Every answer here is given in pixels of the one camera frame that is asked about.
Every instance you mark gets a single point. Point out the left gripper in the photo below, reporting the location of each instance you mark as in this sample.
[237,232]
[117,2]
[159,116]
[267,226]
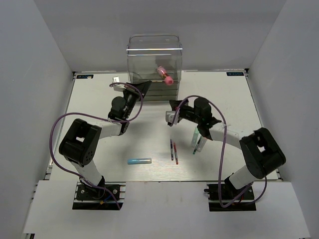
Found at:
[143,86]

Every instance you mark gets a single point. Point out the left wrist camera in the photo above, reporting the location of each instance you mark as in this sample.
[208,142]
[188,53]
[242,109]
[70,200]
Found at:
[117,85]

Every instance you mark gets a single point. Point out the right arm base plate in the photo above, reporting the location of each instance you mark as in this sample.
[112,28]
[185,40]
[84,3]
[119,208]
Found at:
[242,204]

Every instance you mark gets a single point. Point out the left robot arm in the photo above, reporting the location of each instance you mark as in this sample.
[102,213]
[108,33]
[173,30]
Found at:
[81,140]

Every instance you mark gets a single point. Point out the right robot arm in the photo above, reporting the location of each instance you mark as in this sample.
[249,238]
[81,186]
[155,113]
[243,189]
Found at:
[262,154]

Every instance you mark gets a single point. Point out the blue table label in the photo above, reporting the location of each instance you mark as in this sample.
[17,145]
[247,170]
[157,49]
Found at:
[90,76]
[235,73]

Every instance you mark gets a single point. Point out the orange capped highlighter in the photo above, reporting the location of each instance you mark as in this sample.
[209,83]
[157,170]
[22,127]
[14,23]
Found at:
[201,144]

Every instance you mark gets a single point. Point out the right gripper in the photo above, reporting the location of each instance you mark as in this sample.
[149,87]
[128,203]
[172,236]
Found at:
[175,104]

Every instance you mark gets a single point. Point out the purple pen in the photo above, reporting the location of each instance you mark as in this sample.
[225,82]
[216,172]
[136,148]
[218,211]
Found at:
[171,149]

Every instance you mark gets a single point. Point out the pink capped clip jar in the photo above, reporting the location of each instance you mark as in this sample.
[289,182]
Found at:
[168,80]

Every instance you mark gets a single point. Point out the green pen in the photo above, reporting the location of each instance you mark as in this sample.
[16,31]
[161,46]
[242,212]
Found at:
[197,146]

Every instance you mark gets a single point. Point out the left blue table label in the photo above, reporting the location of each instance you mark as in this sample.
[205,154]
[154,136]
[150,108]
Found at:
[90,76]

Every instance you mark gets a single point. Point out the red pen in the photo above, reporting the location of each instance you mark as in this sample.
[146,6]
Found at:
[175,153]

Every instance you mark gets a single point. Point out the blue eraser stick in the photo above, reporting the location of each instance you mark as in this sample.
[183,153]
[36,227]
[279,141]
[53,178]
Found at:
[134,161]

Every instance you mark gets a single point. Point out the clear plastic drawer organizer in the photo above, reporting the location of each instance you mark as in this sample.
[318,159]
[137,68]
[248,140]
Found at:
[145,52]

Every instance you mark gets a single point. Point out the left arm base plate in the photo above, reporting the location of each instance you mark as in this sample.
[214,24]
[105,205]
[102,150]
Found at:
[99,200]

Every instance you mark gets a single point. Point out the right blue table label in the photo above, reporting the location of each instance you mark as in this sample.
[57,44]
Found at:
[235,73]

